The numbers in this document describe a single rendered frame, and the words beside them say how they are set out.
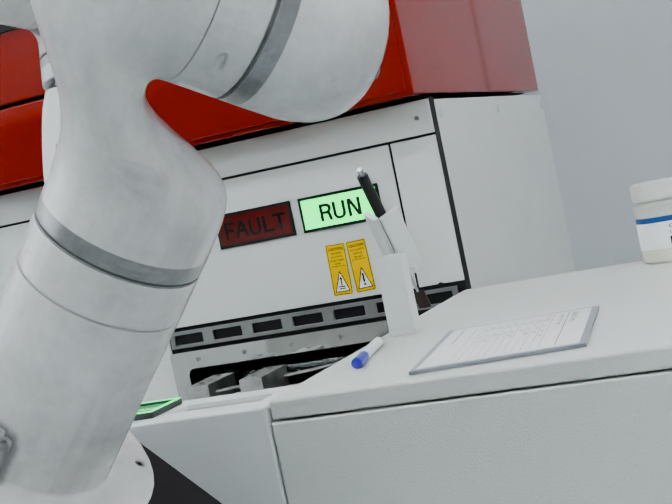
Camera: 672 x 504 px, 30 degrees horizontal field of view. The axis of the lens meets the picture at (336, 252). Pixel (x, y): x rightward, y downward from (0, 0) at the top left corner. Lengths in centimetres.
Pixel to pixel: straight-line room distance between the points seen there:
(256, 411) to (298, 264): 67
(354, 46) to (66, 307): 25
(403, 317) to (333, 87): 55
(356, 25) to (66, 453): 35
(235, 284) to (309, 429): 73
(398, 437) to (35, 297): 34
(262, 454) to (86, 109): 42
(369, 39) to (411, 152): 86
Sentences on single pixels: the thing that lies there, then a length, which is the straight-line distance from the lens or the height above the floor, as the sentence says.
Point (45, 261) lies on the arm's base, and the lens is 83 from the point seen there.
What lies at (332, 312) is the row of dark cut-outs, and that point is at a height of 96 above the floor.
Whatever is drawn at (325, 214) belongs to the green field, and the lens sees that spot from 170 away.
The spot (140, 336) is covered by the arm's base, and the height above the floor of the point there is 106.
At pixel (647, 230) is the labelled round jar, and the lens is 151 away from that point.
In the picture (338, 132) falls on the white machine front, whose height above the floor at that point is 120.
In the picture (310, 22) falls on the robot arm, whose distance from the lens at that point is 77.
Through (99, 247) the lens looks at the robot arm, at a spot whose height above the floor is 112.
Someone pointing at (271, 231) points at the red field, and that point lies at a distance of 173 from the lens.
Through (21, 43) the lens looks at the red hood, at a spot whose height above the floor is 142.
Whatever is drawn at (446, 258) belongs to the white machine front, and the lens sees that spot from 165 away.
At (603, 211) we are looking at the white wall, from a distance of 311.
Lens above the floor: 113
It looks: 3 degrees down
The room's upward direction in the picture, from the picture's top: 12 degrees counter-clockwise
